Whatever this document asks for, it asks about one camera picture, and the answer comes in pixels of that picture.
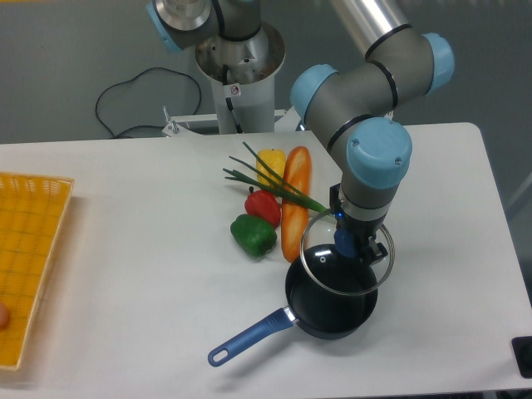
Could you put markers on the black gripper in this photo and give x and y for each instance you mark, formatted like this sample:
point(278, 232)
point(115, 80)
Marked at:
point(360, 210)

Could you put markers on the glass pot lid blue knob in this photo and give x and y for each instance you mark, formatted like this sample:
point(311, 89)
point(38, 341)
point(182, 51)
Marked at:
point(343, 245)

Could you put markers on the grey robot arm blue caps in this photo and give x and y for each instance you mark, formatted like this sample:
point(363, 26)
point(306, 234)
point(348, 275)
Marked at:
point(347, 112)

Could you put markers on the orange baguette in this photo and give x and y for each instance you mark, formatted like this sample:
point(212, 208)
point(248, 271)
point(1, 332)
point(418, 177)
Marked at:
point(297, 174)

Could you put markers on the green spring onion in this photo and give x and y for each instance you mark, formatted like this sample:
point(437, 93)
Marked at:
point(284, 190)

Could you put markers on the red bell pepper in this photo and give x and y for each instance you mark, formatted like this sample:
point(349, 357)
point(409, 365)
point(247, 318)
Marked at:
point(264, 205)

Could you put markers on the green bell pepper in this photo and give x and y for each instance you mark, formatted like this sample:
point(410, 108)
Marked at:
point(255, 236)

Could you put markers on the yellow bell pepper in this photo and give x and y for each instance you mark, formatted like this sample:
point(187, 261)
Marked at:
point(275, 159)

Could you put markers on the black object at table corner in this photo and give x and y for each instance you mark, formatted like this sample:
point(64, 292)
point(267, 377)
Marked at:
point(522, 347)

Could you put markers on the yellow wicker basket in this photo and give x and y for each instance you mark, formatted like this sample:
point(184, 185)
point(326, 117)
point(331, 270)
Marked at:
point(33, 208)

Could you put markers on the black saucepan blue handle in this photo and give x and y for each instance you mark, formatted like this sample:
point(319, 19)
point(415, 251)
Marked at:
point(329, 297)

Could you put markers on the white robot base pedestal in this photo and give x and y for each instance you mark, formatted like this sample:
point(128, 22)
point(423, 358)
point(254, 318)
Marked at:
point(241, 75)

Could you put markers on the white metal base bracket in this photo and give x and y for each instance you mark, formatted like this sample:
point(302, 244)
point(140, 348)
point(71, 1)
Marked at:
point(285, 120)

